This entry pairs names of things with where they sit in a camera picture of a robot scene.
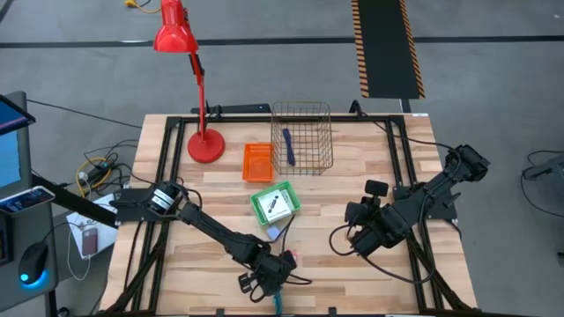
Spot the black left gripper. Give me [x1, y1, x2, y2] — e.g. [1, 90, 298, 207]
[238, 252, 298, 297]

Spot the orange plastic bin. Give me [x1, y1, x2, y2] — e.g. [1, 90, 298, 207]
[241, 142, 275, 183]

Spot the black yellow-striped floor mat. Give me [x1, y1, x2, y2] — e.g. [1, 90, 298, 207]
[351, 0, 427, 100]

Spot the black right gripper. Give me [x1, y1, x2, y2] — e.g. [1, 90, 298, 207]
[345, 201, 400, 259]

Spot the white paper sheet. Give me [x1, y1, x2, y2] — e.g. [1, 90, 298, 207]
[65, 193, 119, 260]

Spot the grey desk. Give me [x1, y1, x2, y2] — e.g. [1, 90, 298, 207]
[0, 91, 61, 317]

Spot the green plastic bin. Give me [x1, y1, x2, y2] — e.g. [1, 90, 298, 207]
[249, 180, 302, 226]

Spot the black power adapter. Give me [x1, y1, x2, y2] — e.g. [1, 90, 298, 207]
[85, 163, 112, 181]

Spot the black computer mouse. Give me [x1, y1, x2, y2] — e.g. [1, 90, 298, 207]
[18, 241, 49, 287]

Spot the black diagonal bar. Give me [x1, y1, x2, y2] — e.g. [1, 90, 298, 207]
[30, 173, 119, 229]

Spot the black tripod stand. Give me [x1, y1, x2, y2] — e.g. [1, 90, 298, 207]
[522, 151, 564, 193]

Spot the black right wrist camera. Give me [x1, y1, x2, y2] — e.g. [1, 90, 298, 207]
[364, 179, 390, 208]

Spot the purple braided cable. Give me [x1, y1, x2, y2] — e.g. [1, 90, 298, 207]
[282, 128, 297, 167]

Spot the black power strip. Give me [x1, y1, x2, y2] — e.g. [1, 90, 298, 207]
[190, 103, 272, 115]

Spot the yellow cable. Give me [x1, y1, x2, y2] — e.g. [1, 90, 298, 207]
[75, 157, 111, 198]

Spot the yellow plug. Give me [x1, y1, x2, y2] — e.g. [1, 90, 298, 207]
[124, 0, 162, 14]

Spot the smartphone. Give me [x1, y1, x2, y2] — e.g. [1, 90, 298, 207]
[0, 185, 56, 216]

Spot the maroon power bank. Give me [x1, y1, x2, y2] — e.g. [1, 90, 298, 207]
[81, 226, 99, 257]

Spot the copper wire basket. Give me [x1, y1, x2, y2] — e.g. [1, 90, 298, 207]
[270, 100, 335, 177]

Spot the black aluminium table frame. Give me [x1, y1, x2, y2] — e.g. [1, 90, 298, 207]
[103, 114, 475, 317]

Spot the computer monitor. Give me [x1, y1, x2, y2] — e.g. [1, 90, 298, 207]
[0, 93, 36, 199]

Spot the white and green acer box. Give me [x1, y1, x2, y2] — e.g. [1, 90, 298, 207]
[257, 192, 293, 224]

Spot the red desk lamp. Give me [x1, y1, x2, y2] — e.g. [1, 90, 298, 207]
[152, 0, 226, 165]

